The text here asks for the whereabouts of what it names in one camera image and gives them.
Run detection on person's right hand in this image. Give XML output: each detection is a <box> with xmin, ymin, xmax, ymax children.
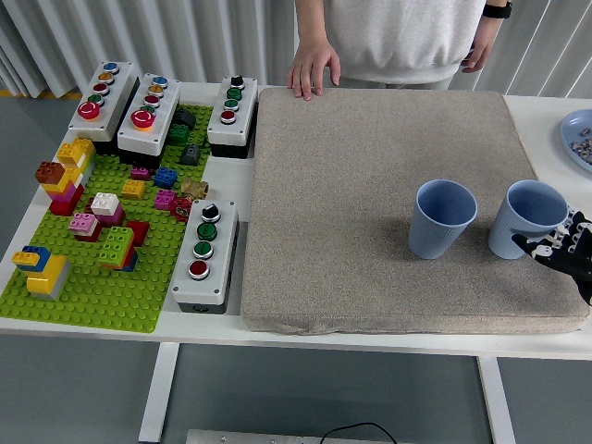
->
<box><xmin>286</xmin><ymin>39</ymin><xmax>342</xmax><ymax>102</ymax></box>

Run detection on red sloped toy brick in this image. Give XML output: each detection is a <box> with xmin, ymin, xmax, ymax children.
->
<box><xmin>125</xmin><ymin>220</ymin><xmax>150</xmax><ymax>246</ymax></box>

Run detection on yellow white grey brick stack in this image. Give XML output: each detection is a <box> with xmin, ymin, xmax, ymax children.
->
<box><xmin>55</xmin><ymin>137</ymin><xmax>97</xmax><ymax>186</ymax></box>

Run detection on four-control selector switch box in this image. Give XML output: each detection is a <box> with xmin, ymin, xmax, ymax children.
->
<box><xmin>171</xmin><ymin>198</ymin><xmax>241</xmax><ymax>315</ymax></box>
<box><xmin>206</xmin><ymin>75</ymin><xmax>259</xmax><ymax>159</ymax></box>

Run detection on white vertical blinds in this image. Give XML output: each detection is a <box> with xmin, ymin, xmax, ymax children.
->
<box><xmin>0</xmin><ymin>0</ymin><xmax>592</xmax><ymax>99</ymax></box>

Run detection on blue toy brick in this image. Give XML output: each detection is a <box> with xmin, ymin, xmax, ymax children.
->
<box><xmin>154</xmin><ymin>166</ymin><xmax>178</xmax><ymax>189</ymax></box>

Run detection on yellow blue brick duck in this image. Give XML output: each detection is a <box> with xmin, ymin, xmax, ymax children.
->
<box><xmin>11</xmin><ymin>245</ymin><xmax>71</xmax><ymax>302</ymax></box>

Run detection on person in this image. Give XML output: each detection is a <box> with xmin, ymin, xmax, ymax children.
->
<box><xmin>286</xmin><ymin>0</ymin><xmax>513</xmax><ymax>102</ymax></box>

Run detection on white table leg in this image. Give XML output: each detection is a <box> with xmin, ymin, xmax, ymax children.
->
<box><xmin>137</xmin><ymin>341</ymin><xmax>180</xmax><ymax>443</ymax></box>
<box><xmin>476</xmin><ymin>355</ymin><xmax>517</xmax><ymax>444</ymax></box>

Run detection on white brick on maroon stack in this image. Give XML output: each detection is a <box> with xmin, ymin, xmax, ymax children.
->
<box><xmin>91</xmin><ymin>192</ymin><xmax>126</xmax><ymax>228</ymax></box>

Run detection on yellow toy brick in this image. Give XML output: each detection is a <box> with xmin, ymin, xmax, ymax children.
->
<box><xmin>121</xmin><ymin>179</ymin><xmax>147</xmax><ymax>201</ymax></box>

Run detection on green orange blue brick stack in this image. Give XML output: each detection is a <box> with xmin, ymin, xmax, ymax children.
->
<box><xmin>97</xmin><ymin>226</ymin><xmax>139</xmax><ymax>272</ymax></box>

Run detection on brass valve red handwheel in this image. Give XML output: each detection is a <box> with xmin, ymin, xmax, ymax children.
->
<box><xmin>168</xmin><ymin>178</ymin><xmax>210</xmax><ymax>221</ymax></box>

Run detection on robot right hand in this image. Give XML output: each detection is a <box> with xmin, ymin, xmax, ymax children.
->
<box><xmin>512</xmin><ymin>210</ymin><xmax>592</xmax><ymax>306</ymax></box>

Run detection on five-button control box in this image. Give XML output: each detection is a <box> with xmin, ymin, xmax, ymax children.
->
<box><xmin>68</xmin><ymin>60</ymin><xmax>140</xmax><ymax>144</ymax></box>
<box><xmin>117</xmin><ymin>72</ymin><xmax>182</xmax><ymax>166</ymax></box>

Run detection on black wristwatch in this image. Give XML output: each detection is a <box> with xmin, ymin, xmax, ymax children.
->
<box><xmin>481</xmin><ymin>1</ymin><xmax>513</xmax><ymax>19</ymax></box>

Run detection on blue plate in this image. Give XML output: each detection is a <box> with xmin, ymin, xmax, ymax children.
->
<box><xmin>560</xmin><ymin>108</ymin><xmax>592</xmax><ymax>173</ymax></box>

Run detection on blue ribbed cup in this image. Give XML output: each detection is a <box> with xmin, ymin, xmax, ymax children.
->
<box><xmin>487</xmin><ymin>179</ymin><xmax>569</xmax><ymax>260</ymax></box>
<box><xmin>407</xmin><ymin>179</ymin><xmax>478</xmax><ymax>261</ymax></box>

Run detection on green studded baseplate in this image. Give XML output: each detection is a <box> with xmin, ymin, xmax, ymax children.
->
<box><xmin>0</xmin><ymin>105</ymin><xmax>215</xmax><ymax>334</ymax></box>

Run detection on pink brick on red stack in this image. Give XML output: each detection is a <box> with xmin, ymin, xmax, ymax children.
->
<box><xmin>68</xmin><ymin>212</ymin><xmax>102</xmax><ymax>242</ymax></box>

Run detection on black cable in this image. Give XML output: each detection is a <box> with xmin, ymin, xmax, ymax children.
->
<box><xmin>321</xmin><ymin>421</ymin><xmax>398</xmax><ymax>444</ymax></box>

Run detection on pile of metal nuts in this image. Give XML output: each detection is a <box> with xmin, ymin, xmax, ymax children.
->
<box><xmin>568</xmin><ymin>131</ymin><xmax>592</xmax><ymax>163</ymax></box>

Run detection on brown yellow pink red brick tower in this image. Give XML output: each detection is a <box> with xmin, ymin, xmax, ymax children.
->
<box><xmin>34</xmin><ymin>160</ymin><xmax>85</xmax><ymax>217</ymax></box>

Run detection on grey-brown fabric mat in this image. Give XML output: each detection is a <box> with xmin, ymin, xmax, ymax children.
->
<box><xmin>240</xmin><ymin>86</ymin><xmax>591</xmax><ymax>335</ymax></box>

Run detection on person's left hand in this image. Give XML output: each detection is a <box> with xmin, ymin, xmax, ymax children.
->
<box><xmin>461</xmin><ymin>17</ymin><xmax>500</xmax><ymax>74</ymax></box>

